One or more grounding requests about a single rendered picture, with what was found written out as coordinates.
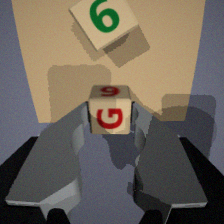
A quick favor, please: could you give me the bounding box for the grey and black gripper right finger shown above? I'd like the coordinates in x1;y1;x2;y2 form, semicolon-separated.
130;101;224;224

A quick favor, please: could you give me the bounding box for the tan flat mat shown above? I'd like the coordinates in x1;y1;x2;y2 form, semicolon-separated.
11;0;205;123

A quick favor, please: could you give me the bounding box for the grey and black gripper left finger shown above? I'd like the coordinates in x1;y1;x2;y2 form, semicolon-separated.
0;101;90;224

